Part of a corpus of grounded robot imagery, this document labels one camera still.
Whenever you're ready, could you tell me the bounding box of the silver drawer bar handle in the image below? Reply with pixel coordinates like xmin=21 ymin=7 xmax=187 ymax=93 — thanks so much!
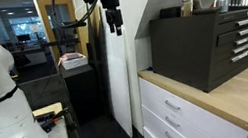
xmin=164 ymin=114 xmax=181 ymax=131
xmin=164 ymin=129 xmax=179 ymax=138
xmin=164 ymin=97 xmax=182 ymax=114

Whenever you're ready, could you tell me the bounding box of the white leaning board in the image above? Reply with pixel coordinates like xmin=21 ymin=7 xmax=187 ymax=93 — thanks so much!
xmin=92 ymin=2 xmax=142 ymax=138

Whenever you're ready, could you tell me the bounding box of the blue disc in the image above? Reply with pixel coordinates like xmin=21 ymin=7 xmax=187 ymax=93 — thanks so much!
xmin=145 ymin=66 xmax=155 ymax=73

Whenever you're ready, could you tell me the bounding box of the pink and white box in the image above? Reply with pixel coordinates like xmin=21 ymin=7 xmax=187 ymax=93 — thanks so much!
xmin=56 ymin=50 xmax=90 ymax=72

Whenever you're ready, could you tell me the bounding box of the black metal tool chest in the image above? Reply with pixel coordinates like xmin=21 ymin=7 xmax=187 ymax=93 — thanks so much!
xmin=144 ymin=3 xmax=248 ymax=102

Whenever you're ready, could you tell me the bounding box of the black rounded case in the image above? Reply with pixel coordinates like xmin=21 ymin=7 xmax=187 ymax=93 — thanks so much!
xmin=158 ymin=5 xmax=184 ymax=20

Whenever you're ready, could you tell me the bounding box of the brown glue bottle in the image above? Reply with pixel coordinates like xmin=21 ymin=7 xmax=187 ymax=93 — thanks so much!
xmin=178 ymin=0 xmax=194 ymax=19

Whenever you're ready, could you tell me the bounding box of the wooden framed door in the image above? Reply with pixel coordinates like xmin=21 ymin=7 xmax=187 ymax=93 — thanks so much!
xmin=34 ymin=0 xmax=86 ymax=66

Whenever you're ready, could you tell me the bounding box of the black clamp tool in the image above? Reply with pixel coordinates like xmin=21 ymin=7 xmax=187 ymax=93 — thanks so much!
xmin=34 ymin=106 xmax=74 ymax=135

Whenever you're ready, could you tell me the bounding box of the metal can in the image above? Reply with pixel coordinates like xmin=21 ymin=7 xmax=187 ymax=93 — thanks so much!
xmin=215 ymin=0 xmax=231 ymax=14

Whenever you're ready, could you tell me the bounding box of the black pedestal cabinet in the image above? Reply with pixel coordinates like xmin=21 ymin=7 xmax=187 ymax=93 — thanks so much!
xmin=59 ymin=62 xmax=106 ymax=127

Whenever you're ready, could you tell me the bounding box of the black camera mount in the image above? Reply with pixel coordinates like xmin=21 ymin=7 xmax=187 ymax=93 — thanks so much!
xmin=100 ymin=0 xmax=126 ymax=38

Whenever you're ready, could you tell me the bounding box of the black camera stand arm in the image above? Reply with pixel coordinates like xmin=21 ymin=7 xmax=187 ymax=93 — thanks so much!
xmin=50 ymin=0 xmax=105 ymax=33

